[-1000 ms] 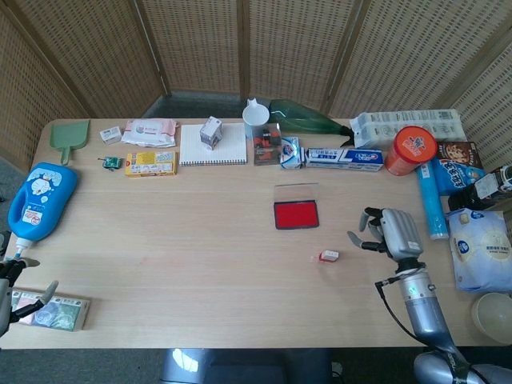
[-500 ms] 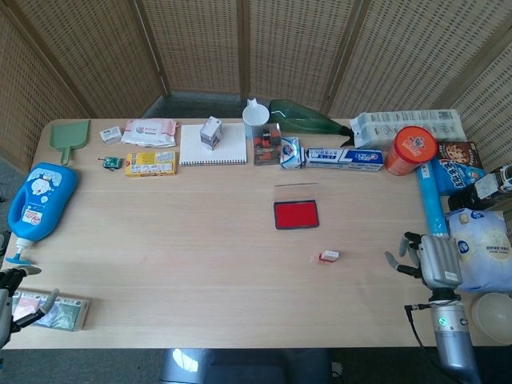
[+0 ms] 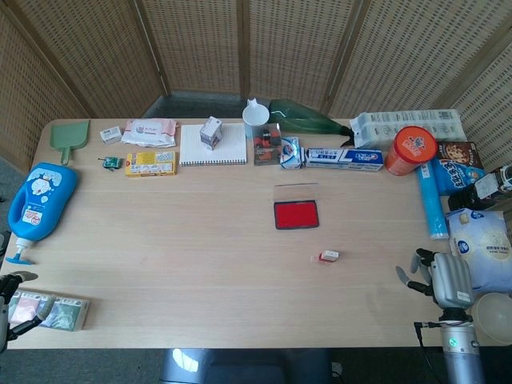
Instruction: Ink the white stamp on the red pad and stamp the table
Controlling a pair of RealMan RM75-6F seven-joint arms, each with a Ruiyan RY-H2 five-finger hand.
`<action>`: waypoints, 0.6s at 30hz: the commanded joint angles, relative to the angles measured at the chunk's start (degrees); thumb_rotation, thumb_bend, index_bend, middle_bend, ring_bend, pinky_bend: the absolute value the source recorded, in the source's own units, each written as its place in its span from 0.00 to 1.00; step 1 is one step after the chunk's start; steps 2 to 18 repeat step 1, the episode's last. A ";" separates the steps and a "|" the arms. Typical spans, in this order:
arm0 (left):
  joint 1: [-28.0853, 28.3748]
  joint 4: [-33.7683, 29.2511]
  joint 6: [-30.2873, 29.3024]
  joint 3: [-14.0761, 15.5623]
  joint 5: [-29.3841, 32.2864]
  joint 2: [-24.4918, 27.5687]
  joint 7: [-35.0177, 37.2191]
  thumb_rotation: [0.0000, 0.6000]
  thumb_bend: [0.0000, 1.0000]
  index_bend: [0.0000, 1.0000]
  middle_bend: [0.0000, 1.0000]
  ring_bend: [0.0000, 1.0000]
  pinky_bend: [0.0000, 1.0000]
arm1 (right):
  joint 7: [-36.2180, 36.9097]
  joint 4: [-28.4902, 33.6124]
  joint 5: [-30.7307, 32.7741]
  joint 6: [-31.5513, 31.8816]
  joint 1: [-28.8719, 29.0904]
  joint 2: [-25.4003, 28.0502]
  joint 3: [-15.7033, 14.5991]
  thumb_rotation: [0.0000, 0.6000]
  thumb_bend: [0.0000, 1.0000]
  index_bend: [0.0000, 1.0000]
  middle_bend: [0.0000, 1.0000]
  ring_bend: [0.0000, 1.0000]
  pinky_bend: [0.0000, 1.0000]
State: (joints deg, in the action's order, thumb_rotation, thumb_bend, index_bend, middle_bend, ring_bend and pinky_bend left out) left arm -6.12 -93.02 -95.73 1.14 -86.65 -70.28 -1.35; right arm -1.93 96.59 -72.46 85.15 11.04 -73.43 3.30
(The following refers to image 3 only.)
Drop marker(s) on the white plastic cup with spout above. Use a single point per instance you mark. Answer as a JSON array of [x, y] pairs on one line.
[[256, 116]]

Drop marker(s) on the blue snack bag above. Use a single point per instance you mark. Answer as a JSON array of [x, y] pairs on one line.
[[460, 178]]

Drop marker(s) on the green plastic dustpan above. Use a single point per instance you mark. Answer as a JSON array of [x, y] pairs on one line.
[[70, 134]]

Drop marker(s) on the green tissue packet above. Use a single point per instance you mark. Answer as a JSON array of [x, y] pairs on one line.
[[68, 314]]

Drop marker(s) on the beige bowl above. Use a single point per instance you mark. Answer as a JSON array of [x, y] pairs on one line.
[[496, 320]]

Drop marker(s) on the brown cookie box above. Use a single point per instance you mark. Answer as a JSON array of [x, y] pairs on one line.
[[460, 154]]

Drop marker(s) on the white spiral notebook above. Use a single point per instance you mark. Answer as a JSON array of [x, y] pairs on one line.
[[232, 148]]

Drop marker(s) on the orange canister red lid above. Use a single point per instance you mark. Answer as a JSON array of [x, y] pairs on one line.
[[408, 154]]

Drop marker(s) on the pink tissue packet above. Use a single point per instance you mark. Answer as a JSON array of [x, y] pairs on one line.
[[26, 308]]

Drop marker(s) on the red ink pad clear lid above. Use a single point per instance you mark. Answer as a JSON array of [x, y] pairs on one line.
[[296, 215]]

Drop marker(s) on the blue white soap box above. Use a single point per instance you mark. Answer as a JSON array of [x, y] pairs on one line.
[[291, 154]]

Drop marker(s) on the blue cartoon detergent bottle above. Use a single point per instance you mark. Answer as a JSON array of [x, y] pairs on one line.
[[40, 200]]

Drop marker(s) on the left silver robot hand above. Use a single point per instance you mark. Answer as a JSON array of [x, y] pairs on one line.
[[4, 320]]

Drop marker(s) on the pink white wet wipes pack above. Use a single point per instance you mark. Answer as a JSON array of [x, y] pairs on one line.
[[148, 134]]

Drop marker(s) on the small white cardboard box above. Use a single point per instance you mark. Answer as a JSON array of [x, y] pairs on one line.
[[110, 135]]

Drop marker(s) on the yellow flat cardboard box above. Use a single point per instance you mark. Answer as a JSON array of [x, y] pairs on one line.
[[151, 164]]

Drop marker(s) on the green plastic bottle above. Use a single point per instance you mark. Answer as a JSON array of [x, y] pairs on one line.
[[304, 118]]

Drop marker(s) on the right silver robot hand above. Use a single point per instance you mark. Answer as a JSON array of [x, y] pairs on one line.
[[452, 280]]

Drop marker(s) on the blue white tissue pack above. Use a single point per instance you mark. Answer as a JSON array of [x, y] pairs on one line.
[[484, 244]]

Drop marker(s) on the small purple white milk carton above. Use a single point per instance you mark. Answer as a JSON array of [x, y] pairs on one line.
[[210, 134]]

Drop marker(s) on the blue white toothpaste box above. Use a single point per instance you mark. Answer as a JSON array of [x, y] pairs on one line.
[[344, 159]]

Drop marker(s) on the white printed plastic package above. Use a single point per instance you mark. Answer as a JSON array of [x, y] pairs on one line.
[[408, 120]]

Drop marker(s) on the dark sauce bottle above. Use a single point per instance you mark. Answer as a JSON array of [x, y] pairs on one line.
[[472, 194]]

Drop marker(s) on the clear box black orange contents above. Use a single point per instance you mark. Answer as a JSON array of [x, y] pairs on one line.
[[266, 148]]

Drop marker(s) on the woven wooden folding screen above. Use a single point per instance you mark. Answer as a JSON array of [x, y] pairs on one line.
[[200, 48]]

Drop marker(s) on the light blue cylindrical tube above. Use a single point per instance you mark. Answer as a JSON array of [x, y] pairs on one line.
[[432, 204]]

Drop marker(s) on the dark robot base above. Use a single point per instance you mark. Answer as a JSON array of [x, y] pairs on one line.
[[240, 366]]

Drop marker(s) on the red and white stamp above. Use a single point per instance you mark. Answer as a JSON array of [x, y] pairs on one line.
[[330, 256]]

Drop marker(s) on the green toy tank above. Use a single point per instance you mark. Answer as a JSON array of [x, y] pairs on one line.
[[111, 162]]

